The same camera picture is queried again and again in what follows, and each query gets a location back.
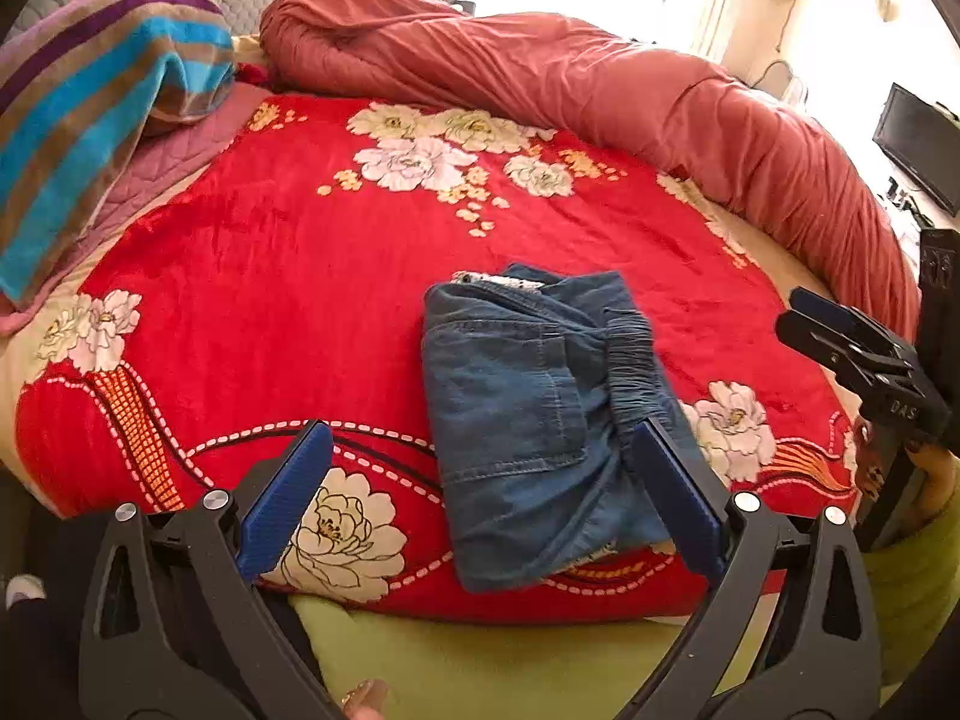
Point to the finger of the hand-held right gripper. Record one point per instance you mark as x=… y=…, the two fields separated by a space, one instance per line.
x=840 y=352
x=829 y=311

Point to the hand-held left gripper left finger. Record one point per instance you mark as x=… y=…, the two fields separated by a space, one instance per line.
x=289 y=495

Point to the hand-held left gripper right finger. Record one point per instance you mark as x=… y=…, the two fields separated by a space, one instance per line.
x=679 y=495

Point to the blue denim pants lace hem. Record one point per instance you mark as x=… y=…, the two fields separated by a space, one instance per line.
x=510 y=405

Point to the person's right hand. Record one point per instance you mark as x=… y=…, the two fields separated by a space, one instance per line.
x=934 y=480

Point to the person's left hand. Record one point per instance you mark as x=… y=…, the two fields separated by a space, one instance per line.
x=367 y=701

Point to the black monitor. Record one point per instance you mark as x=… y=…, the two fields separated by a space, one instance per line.
x=911 y=139

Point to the red floral blanket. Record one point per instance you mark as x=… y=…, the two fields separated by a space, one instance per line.
x=262 y=240

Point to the green cloth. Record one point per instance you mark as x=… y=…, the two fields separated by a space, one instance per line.
x=487 y=667

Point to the pink quilted cloth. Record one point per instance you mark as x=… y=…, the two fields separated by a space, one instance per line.
x=180 y=157

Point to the rust red quilt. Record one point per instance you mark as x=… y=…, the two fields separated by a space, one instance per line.
x=525 y=67

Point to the striped towel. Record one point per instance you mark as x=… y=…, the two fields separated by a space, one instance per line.
x=82 y=127

